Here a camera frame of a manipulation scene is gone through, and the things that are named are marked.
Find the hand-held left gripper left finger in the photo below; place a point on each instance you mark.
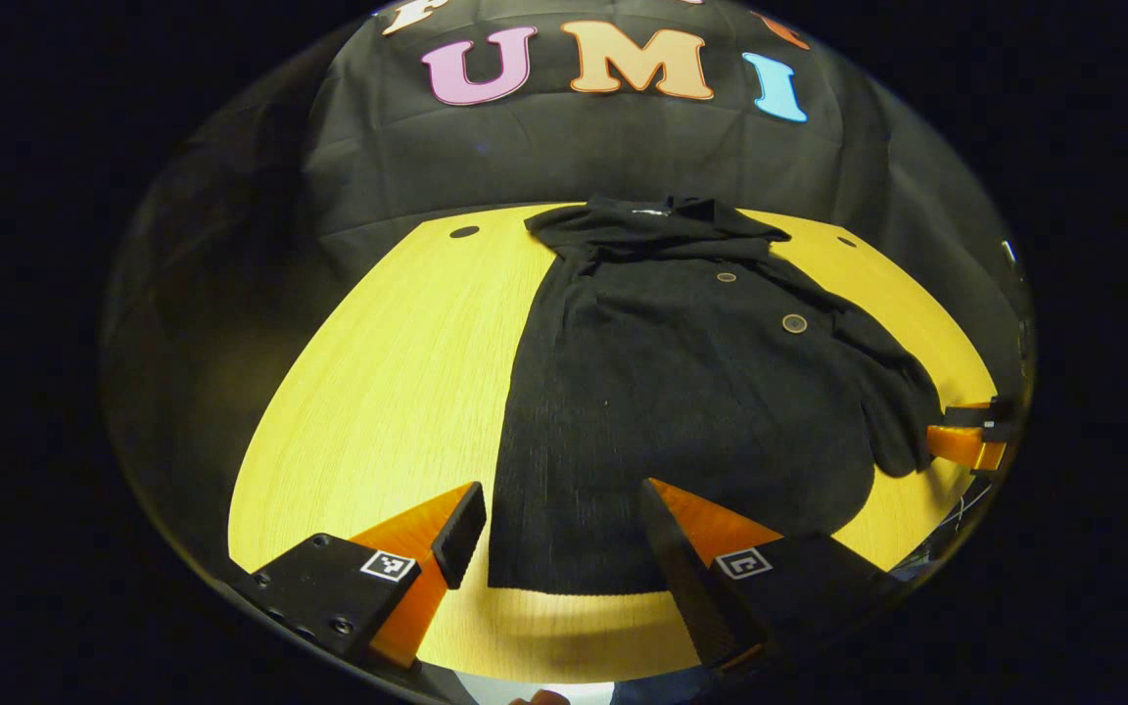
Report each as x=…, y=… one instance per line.
x=461, y=534

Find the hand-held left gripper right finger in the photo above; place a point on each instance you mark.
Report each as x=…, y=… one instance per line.
x=686, y=578

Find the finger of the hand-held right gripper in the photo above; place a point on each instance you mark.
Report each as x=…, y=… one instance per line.
x=961, y=446

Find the black coat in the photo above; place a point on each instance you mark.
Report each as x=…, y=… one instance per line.
x=672, y=392

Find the person's blue trousers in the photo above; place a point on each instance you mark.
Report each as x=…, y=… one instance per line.
x=662, y=690

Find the black backdrop cloth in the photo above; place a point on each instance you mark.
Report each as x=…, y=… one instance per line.
x=574, y=157

